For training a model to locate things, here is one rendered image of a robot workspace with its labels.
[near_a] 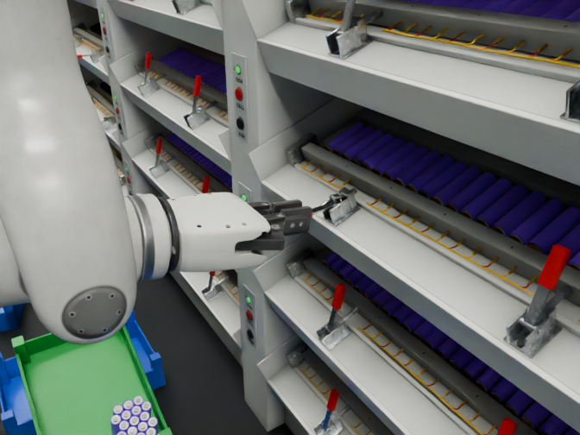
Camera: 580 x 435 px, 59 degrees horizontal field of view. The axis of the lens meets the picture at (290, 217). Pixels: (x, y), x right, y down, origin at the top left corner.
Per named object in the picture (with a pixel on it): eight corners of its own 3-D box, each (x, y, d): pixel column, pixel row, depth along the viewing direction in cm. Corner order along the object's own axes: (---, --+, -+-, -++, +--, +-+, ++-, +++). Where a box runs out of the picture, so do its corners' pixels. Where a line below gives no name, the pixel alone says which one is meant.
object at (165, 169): (245, 281, 94) (216, 227, 86) (139, 172, 139) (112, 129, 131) (330, 219, 100) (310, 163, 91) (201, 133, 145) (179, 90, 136)
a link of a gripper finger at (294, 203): (237, 221, 60) (285, 215, 64) (250, 232, 58) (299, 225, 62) (240, 196, 59) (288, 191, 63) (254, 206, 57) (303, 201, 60)
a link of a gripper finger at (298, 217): (255, 237, 57) (305, 230, 61) (270, 249, 55) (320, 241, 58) (259, 211, 56) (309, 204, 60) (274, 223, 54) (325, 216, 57)
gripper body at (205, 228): (135, 247, 56) (227, 233, 62) (169, 295, 48) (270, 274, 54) (135, 182, 53) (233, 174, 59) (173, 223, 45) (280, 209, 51)
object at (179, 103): (241, 182, 85) (207, 110, 76) (128, 99, 130) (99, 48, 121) (334, 121, 90) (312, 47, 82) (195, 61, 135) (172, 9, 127)
